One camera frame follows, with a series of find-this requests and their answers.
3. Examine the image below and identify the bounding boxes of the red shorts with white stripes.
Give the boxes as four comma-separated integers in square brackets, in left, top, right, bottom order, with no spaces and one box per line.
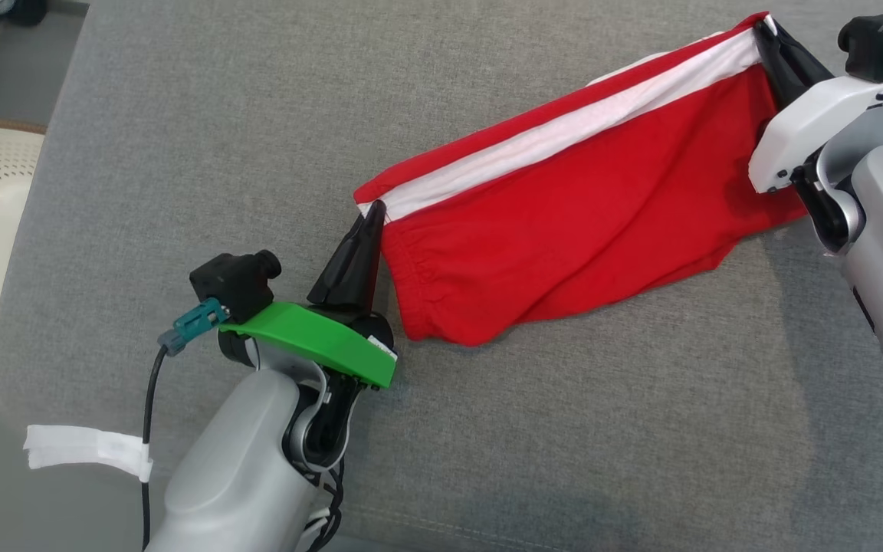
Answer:
[353,11,812,348]

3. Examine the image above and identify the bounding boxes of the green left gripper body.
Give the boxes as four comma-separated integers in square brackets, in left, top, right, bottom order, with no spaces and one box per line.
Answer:
[217,301,399,390]

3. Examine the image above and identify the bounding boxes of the black caster wheel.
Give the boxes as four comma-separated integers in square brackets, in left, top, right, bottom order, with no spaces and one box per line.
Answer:
[0,0,51,28]

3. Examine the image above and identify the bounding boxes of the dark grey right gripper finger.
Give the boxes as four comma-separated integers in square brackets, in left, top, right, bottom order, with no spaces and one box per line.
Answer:
[765,20,835,94]
[753,23,804,110]

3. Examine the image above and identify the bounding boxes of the white tape label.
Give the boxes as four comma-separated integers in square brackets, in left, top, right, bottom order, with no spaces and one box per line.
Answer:
[23,423,156,485]

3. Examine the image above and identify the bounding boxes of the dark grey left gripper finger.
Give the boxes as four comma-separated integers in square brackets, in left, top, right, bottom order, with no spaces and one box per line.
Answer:
[306,210,373,307]
[345,199,388,316]

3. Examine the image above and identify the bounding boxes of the black cable with teal plug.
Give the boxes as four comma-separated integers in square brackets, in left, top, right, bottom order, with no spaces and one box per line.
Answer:
[140,297,231,552]

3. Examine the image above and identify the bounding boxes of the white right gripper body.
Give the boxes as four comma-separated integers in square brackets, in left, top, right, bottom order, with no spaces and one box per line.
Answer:
[747,75,883,195]

